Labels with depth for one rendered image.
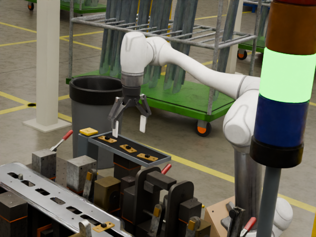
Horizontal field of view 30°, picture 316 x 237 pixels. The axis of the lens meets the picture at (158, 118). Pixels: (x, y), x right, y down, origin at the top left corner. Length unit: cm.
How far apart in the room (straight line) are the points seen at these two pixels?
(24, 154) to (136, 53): 326
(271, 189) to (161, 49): 164
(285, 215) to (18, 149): 352
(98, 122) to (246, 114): 310
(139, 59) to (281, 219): 86
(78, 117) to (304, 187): 202
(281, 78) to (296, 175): 471
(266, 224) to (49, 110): 526
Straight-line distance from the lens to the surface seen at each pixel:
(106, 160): 512
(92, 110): 492
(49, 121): 609
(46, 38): 584
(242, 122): 194
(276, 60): 77
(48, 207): 235
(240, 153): 208
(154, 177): 218
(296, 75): 77
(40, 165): 266
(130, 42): 232
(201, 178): 512
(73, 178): 247
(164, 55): 243
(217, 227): 258
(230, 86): 216
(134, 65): 233
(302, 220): 467
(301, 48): 76
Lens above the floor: 208
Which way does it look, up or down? 19 degrees down
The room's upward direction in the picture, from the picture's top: 4 degrees clockwise
